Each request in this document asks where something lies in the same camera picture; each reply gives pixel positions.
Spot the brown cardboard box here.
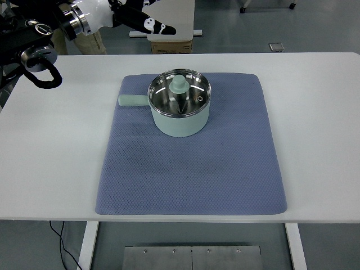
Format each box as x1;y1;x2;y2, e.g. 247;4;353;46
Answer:
150;39;194;55

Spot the white and black hand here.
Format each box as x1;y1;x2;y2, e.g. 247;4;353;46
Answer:
77;0;177;37

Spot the grey metal plate with screws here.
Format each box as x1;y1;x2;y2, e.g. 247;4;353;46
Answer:
122;245;263;270

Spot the glass lid with green knob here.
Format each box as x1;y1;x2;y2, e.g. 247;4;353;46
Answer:
147;69;212;116

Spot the thin black cable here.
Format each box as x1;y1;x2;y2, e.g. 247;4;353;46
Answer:
49;220;84;270

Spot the green pot with handle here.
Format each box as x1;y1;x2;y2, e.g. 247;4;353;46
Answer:
117;69;212;138

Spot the blue textured mat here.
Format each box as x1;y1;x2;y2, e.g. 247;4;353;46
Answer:
94;73;289;216

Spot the white cart with castors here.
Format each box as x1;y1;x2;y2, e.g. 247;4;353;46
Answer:
238;0;298;14

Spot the white table leg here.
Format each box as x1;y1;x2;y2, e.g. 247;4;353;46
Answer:
77;221;100;270
284;223;308;270

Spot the white pedestal stand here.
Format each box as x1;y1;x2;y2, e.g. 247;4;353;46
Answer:
129;0;203;42

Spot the person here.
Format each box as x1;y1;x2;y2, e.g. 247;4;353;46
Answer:
49;28;108;56

